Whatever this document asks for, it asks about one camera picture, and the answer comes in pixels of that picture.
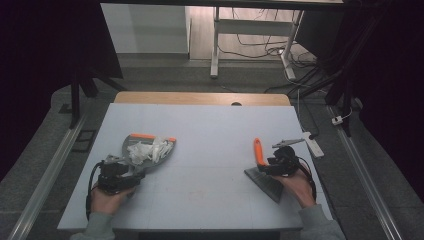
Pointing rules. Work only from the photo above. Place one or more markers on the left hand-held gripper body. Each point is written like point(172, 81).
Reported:
point(113, 176)

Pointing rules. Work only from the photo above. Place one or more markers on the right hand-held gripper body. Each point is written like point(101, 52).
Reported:
point(283, 161)

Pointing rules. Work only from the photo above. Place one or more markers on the grey dustpan with orange edge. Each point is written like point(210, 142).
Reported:
point(148, 161)

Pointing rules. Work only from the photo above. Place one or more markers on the white tissue paper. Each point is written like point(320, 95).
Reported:
point(150, 150)

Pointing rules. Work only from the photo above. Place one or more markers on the person's left hand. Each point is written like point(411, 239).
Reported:
point(106, 200)

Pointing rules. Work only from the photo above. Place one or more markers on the person's right hand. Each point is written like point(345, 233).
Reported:
point(298, 188)

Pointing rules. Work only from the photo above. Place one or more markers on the white power strip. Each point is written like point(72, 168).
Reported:
point(316, 149)

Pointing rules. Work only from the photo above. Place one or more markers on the white plug adapter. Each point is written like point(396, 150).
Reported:
point(337, 120)

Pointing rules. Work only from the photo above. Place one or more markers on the white board table cover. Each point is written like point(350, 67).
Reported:
point(213, 123)

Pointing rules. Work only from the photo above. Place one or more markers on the black tripod stand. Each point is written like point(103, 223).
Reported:
point(76, 96)
point(343, 96)

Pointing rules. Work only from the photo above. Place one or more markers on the wooden table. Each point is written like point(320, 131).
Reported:
point(186, 98)

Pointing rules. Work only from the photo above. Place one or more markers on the white cabinet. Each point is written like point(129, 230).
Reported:
point(146, 28)

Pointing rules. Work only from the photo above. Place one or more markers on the black floor frame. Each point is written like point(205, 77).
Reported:
point(84, 140)

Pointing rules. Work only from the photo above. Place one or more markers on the aluminium rail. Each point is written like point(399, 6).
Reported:
point(366, 180)
point(46, 176)

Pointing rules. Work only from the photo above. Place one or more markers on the white desk frame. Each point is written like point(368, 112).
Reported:
point(250, 27)

